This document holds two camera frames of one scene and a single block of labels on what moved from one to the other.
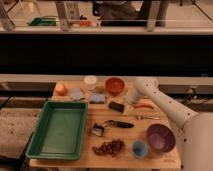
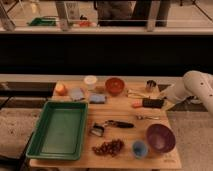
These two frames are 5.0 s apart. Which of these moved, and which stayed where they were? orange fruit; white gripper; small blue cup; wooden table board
Moved: white gripper
Stayed: orange fruit; small blue cup; wooden table board
